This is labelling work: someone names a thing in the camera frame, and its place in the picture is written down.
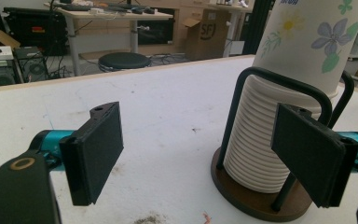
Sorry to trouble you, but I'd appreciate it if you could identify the wooden desk with white legs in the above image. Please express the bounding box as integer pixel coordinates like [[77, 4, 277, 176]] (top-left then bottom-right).
[[43, 2, 175, 77]]

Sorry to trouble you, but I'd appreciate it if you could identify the brown round cup holder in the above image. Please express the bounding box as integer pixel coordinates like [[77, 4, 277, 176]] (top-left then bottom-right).
[[210, 65, 355, 223]]

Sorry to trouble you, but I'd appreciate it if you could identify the small white box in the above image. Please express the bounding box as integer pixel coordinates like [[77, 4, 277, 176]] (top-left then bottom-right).
[[0, 45, 15, 62]]

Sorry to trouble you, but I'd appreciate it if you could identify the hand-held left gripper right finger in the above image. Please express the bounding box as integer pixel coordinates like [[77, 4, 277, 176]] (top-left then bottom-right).
[[270, 102, 358, 209]]

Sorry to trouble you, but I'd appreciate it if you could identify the stack of floral paper cups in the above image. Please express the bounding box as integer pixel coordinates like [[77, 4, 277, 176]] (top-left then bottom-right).
[[223, 0, 358, 194]]

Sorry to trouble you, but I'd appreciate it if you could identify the black round stool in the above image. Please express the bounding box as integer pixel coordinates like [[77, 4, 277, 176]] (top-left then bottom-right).
[[98, 51, 153, 73]]

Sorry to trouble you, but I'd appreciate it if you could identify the open plain cardboard box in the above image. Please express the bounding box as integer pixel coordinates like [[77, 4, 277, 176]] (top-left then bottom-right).
[[0, 29, 21, 50]]

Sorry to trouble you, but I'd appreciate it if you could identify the printed cardboard box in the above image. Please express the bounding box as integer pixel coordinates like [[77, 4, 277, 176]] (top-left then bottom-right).
[[182, 8, 232, 62]]

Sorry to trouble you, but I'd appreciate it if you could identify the wooden table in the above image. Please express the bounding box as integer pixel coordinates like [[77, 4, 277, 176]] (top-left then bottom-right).
[[0, 54, 358, 94]]

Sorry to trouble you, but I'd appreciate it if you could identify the black hard case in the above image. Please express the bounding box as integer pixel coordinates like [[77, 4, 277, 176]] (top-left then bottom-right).
[[3, 7, 69, 57]]

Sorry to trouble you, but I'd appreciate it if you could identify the black metal frame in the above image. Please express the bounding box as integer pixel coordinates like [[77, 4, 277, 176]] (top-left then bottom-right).
[[241, 0, 276, 56]]

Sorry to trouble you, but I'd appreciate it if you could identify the white table mat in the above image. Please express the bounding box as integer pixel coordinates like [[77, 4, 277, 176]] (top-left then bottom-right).
[[0, 56, 358, 224]]

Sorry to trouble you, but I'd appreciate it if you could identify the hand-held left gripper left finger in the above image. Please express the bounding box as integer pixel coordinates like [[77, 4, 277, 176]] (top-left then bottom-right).
[[59, 101, 125, 207]]

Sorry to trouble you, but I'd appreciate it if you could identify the light wooden cabinet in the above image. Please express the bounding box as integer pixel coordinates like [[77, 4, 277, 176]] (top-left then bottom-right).
[[138, 0, 255, 56]]

